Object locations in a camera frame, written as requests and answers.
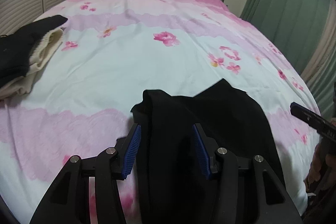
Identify black pants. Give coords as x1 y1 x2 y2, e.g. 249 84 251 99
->
131 80 284 223

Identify person right hand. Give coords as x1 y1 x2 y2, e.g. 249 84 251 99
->
304 136 335 194

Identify beige curtain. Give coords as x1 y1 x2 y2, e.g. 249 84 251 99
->
301 0 335 85

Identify folded cream garment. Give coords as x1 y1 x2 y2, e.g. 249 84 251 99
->
1 28 63 100

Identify green curtain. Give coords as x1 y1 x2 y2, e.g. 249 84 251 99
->
241 0 335 119

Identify folded black garment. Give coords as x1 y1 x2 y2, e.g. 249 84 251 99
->
0 15 68 86

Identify pink floral bed cover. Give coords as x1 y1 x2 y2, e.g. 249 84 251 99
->
1 0 318 223

